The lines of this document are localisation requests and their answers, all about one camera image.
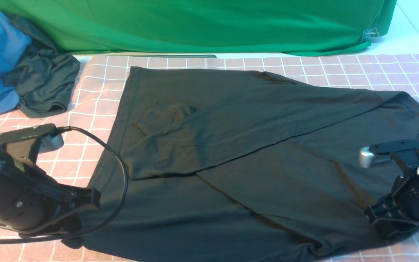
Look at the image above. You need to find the black left camera cable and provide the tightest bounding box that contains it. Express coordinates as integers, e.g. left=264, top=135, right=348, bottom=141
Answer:
left=0, top=126, right=129, bottom=246

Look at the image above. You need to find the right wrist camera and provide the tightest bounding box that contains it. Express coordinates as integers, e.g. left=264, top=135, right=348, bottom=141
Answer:
left=359, top=139, right=419, bottom=168

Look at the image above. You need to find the metal binder clip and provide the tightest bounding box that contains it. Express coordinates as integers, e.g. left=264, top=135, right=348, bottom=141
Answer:
left=362, top=28, right=380, bottom=42

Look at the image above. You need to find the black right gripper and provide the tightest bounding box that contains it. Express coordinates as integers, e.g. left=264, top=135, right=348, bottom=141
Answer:
left=364, top=161, right=419, bottom=239

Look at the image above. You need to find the green backdrop cloth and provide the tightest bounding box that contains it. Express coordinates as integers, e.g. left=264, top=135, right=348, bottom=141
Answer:
left=0, top=0, right=397, bottom=56

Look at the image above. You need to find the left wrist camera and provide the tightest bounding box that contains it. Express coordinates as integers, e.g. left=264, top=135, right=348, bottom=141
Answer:
left=0, top=124, right=64, bottom=163

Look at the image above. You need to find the pink white-grid tablecloth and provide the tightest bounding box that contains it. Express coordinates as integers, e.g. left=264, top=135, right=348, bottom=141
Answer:
left=0, top=54, right=419, bottom=262

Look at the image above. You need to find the dark gray crumpled garment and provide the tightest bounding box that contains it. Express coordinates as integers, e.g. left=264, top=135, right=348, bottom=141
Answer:
left=2, top=14, right=80, bottom=118

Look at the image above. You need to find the dark gray long-sleeved shirt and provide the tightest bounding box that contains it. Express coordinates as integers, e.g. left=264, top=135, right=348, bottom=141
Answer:
left=80, top=67, right=419, bottom=262

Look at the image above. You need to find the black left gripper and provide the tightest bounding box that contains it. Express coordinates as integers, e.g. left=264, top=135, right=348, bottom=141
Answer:
left=0, top=147, right=101, bottom=237

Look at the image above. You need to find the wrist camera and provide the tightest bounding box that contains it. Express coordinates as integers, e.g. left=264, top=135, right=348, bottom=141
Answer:
left=359, top=139, right=419, bottom=168
left=0, top=124, right=64, bottom=163

